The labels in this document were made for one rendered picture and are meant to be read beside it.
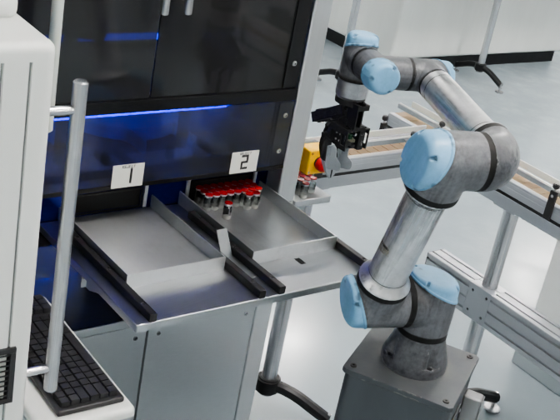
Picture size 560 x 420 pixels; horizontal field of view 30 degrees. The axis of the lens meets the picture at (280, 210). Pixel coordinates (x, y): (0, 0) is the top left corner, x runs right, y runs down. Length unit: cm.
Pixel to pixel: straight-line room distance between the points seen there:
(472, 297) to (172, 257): 127
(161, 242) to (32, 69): 97
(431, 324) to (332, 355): 159
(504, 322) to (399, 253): 128
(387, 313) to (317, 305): 194
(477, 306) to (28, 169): 201
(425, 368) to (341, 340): 163
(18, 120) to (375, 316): 94
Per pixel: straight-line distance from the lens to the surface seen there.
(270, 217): 274
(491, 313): 340
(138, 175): 252
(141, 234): 255
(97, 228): 255
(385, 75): 229
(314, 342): 394
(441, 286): 229
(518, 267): 494
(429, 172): 195
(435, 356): 237
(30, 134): 168
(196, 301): 231
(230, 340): 298
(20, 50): 163
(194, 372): 297
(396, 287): 221
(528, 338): 331
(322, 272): 252
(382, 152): 320
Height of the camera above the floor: 204
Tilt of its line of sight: 25 degrees down
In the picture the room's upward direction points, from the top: 11 degrees clockwise
